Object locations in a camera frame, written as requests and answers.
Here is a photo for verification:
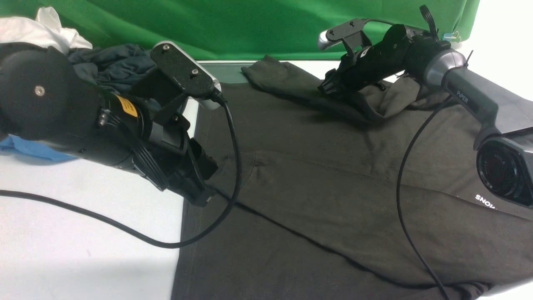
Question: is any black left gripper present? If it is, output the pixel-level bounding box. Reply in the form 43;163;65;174
131;69;218;207

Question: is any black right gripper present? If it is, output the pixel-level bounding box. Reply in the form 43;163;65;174
318;37;411;98

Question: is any gray long sleeve shirt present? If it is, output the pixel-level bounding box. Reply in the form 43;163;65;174
171;56;532;300

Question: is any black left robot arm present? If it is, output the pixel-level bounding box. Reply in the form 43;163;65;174
1;42;219;207

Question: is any gray right robot arm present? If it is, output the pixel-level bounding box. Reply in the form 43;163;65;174
317;19;533;208

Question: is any dark teal crumpled shirt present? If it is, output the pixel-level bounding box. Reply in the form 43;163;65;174
68;44;156;94

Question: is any blue crumpled shirt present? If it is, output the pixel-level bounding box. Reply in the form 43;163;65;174
0;135;76;163

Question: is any white crumpled shirt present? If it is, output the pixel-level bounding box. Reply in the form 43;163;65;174
0;6;93;54

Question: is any blue binder clip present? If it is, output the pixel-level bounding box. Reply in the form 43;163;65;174
442;31;462;43

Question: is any green backdrop cloth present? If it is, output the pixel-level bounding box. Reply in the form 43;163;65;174
1;0;479;60

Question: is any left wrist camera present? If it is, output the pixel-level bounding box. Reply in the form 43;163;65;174
150;40;222;110

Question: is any black left camera cable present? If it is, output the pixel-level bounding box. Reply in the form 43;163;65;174
0;92;243;249

